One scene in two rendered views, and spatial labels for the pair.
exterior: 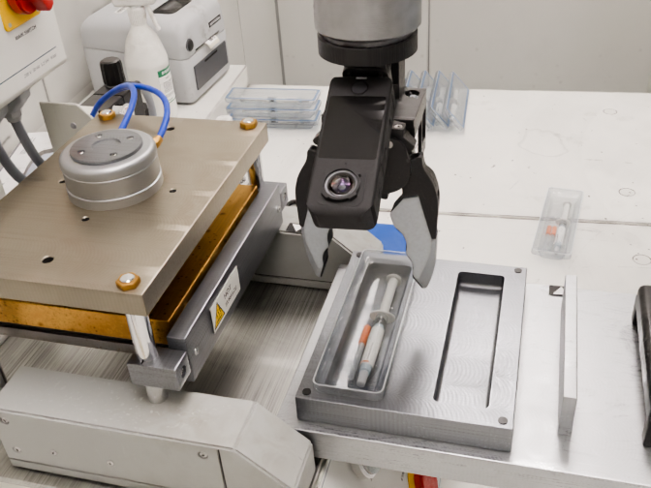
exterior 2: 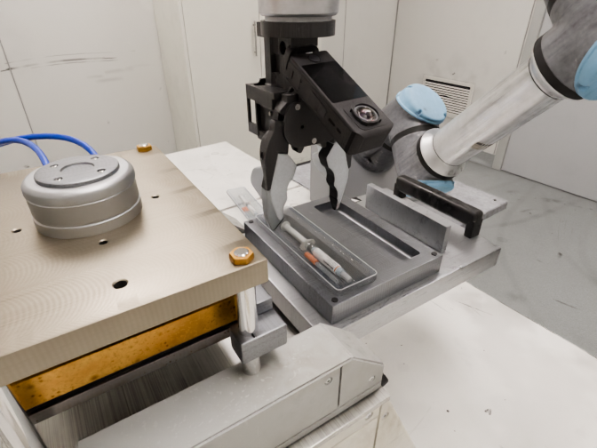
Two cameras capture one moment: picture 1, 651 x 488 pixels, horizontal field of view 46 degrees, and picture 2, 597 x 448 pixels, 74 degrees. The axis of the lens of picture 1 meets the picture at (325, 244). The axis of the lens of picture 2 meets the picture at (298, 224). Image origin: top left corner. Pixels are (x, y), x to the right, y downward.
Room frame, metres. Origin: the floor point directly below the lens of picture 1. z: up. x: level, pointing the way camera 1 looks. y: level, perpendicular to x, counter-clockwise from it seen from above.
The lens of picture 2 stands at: (0.27, 0.28, 1.27)
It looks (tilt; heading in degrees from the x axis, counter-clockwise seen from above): 31 degrees down; 310
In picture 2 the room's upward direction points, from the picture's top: straight up
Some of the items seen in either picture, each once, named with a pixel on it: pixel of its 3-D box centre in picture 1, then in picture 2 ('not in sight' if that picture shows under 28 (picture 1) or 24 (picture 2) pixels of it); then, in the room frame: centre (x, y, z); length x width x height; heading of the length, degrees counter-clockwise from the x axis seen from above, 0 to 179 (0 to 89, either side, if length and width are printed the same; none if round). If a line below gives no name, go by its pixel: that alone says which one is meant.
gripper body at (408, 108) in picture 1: (371, 106); (294, 84); (0.54, -0.04, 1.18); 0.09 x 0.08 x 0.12; 163
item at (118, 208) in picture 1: (101, 197); (55, 239); (0.60, 0.20, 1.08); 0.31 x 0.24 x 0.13; 163
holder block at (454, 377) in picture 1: (420, 337); (336, 244); (0.50, -0.08, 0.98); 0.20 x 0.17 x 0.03; 163
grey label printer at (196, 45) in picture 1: (159, 45); not in sight; (1.58, 0.31, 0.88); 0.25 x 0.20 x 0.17; 70
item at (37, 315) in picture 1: (132, 224); (104, 251); (0.58, 0.17, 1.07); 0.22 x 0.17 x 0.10; 163
